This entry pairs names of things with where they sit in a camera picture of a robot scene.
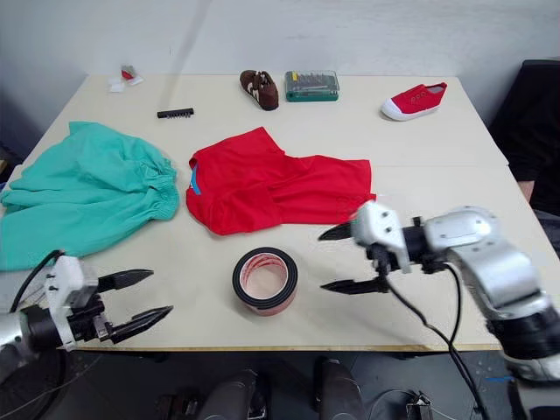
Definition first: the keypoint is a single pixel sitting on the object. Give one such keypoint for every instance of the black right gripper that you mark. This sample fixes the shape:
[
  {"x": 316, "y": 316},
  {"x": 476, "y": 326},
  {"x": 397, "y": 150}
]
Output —
[{"x": 381, "y": 260}]

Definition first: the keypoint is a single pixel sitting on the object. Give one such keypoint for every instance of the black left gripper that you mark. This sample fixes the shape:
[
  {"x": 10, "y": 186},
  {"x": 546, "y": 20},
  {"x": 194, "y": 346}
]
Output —
[{"x": 89, "y": 324}]

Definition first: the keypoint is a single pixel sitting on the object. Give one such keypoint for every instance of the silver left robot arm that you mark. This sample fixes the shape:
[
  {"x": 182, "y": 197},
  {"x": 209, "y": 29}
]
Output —
[{"x": 39, "y": 329}]

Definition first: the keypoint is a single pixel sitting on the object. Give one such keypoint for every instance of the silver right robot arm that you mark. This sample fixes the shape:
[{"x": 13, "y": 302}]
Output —
[{"x": 472, "y": 236}]

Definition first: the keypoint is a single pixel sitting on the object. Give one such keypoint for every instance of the red t-shirt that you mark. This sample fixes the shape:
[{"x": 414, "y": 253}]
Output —
[{"x": 258, "y": 184}]

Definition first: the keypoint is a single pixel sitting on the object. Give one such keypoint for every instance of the green shorts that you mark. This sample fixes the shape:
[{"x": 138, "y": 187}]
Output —
[{"x": 87, "y": 184}]

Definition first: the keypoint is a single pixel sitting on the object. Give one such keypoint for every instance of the bystander bare hand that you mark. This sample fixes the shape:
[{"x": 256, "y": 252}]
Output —
[{"x": 528, "y": 191}]

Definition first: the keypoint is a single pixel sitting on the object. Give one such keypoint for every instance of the black and red tape roll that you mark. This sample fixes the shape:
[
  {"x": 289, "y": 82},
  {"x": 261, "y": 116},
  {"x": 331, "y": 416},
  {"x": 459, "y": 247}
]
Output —
[{"x": 280, "y": 302}]

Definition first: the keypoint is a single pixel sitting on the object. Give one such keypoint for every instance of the dark rounded shape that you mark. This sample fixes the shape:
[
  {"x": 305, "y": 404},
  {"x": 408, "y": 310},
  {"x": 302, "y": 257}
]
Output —
[
  {"x": 339, "y": 389},
  {"x": 236, "y": 396}
]

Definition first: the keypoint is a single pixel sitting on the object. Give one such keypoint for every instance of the red and white shoe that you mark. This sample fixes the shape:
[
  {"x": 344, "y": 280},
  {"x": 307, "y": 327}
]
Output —
[{"x": 413, "y": 102}]

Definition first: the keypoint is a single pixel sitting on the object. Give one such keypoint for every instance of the green screwdriver bit box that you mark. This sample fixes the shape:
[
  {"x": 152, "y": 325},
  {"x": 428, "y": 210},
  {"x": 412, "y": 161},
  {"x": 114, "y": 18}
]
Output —
[{"x": 311, "y": 86}]

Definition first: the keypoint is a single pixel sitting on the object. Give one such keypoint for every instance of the brown and white shoe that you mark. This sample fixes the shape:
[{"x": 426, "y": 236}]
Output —
[{"x": 262, "y": 91}]

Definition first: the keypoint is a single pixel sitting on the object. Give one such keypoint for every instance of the black bit holder strip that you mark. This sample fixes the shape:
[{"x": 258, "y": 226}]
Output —
[{"x": 176, "y": 114}]

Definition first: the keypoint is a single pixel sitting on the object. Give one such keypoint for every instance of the white paper scrap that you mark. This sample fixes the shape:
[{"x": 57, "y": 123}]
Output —
[{"x": 116, "y": 86}]

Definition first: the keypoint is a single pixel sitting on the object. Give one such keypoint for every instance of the person in black clothing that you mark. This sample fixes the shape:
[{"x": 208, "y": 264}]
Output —
[{"x": 531, "y": 131}]

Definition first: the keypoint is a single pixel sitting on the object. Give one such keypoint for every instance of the red item in clear packet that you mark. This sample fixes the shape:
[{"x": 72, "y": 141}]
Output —
[{"x": 128, "y": 72}]

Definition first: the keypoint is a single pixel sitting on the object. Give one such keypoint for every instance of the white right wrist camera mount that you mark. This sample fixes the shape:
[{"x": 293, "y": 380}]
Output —
[{"x": 380, "y": 223}]

